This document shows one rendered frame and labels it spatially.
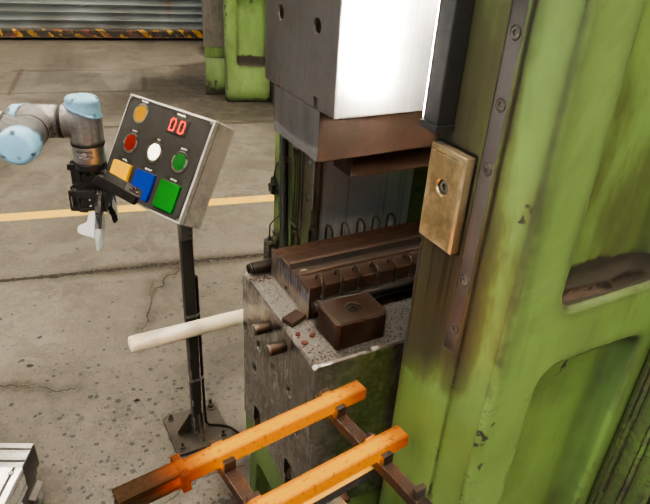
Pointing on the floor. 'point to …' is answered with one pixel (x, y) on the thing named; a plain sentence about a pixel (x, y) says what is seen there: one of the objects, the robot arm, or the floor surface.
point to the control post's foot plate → (180, 433)
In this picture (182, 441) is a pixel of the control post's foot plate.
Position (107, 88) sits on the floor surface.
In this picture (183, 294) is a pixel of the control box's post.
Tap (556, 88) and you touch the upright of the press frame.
